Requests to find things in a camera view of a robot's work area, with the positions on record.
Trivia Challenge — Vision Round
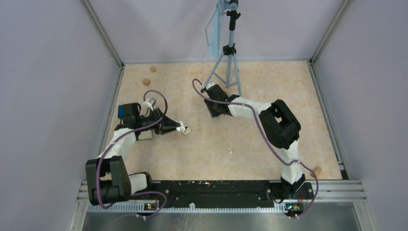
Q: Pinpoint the aluminium frame rail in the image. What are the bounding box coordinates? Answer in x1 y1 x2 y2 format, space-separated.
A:
76 180 367 214

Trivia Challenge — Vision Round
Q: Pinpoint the beige charging case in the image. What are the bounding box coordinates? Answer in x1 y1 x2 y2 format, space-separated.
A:
181 127 191 135

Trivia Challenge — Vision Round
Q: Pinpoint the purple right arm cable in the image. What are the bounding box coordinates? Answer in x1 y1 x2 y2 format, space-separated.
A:
191 79 319 218

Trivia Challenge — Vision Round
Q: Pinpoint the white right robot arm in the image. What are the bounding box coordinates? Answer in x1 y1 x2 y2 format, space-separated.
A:
201 83 305 198

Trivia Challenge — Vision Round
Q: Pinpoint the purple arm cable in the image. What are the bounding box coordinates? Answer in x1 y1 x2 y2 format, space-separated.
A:
191 79 319 218
95 90 168 211

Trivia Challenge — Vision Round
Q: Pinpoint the light blue tripod stand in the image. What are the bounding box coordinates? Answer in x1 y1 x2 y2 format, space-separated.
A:
203 0 242 96

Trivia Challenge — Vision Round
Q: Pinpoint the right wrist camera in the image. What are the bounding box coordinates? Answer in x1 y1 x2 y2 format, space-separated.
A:
201 82 216 92

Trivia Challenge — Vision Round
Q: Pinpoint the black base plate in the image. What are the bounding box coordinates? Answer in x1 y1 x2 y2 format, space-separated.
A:
132 180 314 209

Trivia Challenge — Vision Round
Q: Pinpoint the wooden cube block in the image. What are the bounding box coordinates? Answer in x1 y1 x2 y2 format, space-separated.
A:
310 166 322 178

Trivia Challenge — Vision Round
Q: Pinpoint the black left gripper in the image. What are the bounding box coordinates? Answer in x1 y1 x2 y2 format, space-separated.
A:
136 107 180 134

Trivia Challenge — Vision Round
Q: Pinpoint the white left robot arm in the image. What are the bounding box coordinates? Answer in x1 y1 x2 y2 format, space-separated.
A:
85 103 189 207

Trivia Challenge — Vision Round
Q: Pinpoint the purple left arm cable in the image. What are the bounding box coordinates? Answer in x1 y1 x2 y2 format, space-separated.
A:
95 90 168 211

